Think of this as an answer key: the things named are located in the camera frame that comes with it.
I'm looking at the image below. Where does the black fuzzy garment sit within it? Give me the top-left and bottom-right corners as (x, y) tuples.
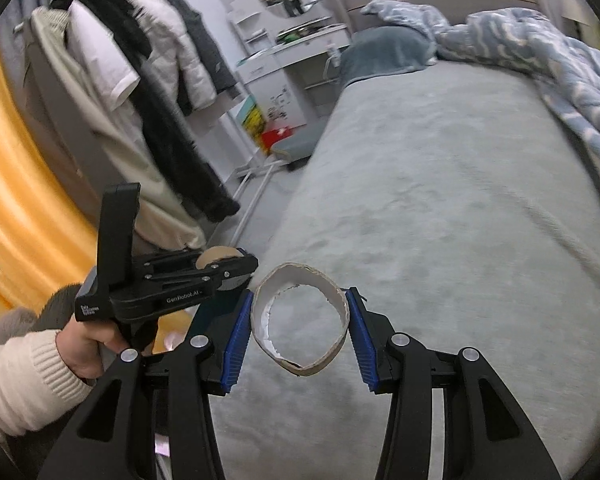
(52, 0), (239, 223)

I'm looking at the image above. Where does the white dressing table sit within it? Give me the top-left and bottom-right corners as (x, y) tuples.
(227, 0), (350, 128)

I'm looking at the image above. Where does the grey knit cardigan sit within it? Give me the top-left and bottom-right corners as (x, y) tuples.
(166, 0), (240, 99)

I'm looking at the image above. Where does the grey blue pillow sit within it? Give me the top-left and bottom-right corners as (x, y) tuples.
(338, 26), (437, 90)

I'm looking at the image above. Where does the white puffer jacket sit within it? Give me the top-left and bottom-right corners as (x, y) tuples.
(126, 0), (218, 116)

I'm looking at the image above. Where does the white knit sleeve forearm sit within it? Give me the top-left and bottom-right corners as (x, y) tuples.
(0, 330), (92, 442)

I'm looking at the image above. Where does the blue patterned fleece blanket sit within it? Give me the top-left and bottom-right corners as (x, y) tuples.
(361, 0), (600, 174)

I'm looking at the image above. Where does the red box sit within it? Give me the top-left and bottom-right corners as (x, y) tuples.
(260, 127), (294, 155)

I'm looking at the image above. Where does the cream beige coat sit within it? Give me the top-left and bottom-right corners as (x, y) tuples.
(23, 2), (207, 250)

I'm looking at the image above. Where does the person's left hand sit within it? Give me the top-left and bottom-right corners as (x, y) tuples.
(55, 316), (129, 379)

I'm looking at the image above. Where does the brown cardboard tube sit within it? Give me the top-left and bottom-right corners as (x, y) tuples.
(195, 246), (242, 270)
(250, 262), (351, 377)

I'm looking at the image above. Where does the orange yellow curtain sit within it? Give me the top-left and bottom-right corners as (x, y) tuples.
(0, 32), (130, 318)

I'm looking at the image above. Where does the white power strip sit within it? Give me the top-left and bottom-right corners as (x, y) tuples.
(327, 42), (341, 68)

